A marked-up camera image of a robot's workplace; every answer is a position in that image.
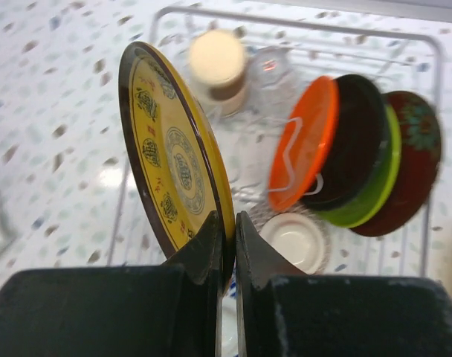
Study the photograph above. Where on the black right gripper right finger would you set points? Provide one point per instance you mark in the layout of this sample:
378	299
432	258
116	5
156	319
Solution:
285	312

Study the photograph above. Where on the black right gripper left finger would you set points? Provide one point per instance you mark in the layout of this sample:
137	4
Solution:
173	309

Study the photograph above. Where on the blue white patterned bowl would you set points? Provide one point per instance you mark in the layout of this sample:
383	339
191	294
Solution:
229	322

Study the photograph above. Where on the brown patterned bowl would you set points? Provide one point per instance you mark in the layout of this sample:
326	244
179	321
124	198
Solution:
297	234

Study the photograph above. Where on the yellow patterned plate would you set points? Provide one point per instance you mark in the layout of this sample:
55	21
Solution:
173	153

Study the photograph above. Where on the lime green plate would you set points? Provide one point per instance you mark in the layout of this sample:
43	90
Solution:
375	194

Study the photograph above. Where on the clear wire dish rack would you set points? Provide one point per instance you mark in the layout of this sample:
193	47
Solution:
391	60

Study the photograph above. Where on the orange plate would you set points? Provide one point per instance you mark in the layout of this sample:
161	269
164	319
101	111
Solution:
304	145

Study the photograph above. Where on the black plate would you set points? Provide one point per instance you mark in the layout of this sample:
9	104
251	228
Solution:
361	140

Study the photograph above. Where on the red floral plate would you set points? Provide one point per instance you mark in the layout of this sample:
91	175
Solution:
421	154

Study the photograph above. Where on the clear glass cup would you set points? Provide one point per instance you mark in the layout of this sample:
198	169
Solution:
273	82

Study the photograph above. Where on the beige steel cup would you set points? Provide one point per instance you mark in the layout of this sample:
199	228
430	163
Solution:
217	63

